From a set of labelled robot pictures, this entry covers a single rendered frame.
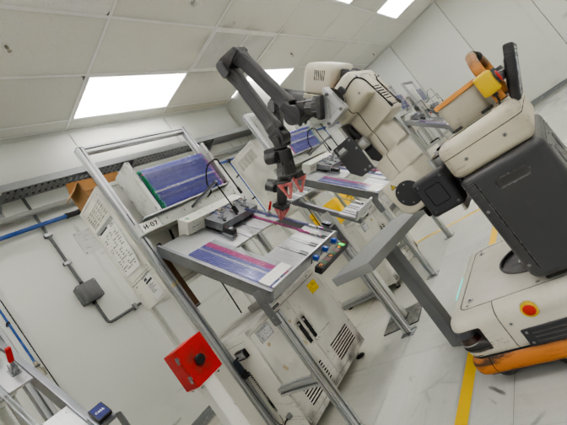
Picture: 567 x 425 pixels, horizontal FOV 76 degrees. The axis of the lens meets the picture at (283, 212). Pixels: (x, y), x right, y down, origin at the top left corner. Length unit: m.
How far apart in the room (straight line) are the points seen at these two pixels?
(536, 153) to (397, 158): 0.46
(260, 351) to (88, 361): 1.72
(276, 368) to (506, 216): 1.22
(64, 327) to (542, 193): 3.07
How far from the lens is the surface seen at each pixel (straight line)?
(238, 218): 2.18
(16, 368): 1.51
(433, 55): 9.33
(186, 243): 2.02
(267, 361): 1.89
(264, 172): 3.21
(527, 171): 1.28
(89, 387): 3.26
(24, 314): 3.30
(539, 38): 9.18
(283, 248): 1.94
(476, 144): 1.25
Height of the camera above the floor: 0.88
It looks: 3 degrees up
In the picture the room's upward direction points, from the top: 36 degrees counter-clockwise
